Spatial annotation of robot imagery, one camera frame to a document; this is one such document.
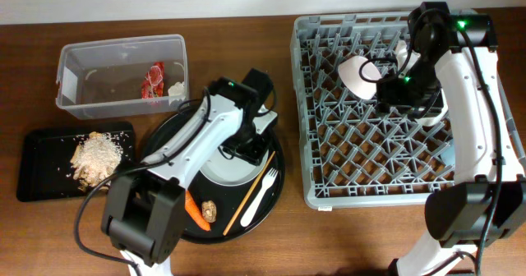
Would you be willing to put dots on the rice and peanut shell scraps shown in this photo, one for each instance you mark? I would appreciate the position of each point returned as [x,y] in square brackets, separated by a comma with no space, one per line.
[96,157]

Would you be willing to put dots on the wooden chopstick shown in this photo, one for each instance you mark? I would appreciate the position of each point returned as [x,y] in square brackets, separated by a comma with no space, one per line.
[248,194]

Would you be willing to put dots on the white tissue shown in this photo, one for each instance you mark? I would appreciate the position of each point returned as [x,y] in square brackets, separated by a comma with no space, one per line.
[177,90]

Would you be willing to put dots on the grey dishwasher rack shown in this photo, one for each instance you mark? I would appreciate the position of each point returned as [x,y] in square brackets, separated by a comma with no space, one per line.
[352,154]

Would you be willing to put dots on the grey plate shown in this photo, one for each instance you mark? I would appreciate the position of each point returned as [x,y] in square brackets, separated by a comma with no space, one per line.
[225,171]

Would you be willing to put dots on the red snack wrapper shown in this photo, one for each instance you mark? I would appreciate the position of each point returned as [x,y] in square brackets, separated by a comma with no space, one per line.
[153,83]

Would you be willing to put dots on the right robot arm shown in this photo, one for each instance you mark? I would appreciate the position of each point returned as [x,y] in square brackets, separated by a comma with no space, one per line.
[455,56]

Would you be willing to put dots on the clear plastic bin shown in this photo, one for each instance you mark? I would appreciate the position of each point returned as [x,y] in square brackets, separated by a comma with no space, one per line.
[101,79]

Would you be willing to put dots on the pink bowl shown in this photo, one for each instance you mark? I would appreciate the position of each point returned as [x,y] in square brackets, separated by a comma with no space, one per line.
[349,75]

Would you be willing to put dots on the orange carrot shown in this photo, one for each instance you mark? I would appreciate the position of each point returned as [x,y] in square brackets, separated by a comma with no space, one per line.
[195,213]

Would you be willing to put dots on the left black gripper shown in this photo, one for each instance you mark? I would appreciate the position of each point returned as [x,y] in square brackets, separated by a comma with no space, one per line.
[256,154]

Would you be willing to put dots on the white paper cup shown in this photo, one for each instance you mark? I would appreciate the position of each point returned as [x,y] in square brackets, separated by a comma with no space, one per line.
[435,114]

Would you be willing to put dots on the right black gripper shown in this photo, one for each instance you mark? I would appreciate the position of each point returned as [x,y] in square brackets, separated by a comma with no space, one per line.
[387,96]

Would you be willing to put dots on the black rectangular tray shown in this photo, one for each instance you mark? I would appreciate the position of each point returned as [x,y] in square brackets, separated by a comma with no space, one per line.
[46,172]

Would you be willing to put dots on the brown walnut lump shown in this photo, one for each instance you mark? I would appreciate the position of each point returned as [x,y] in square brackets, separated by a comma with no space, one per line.
[209,211]

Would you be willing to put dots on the blue cup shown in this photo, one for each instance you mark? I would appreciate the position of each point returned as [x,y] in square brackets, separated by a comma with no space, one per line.
[447,156]

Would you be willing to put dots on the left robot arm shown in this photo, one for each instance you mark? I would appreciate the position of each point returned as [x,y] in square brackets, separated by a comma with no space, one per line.
[144,210]

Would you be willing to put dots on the round black tray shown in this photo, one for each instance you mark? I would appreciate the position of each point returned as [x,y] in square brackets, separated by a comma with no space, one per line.
[228,198]

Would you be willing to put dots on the white plastic fork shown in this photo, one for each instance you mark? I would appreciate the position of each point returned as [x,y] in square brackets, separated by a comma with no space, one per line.
[267,181]

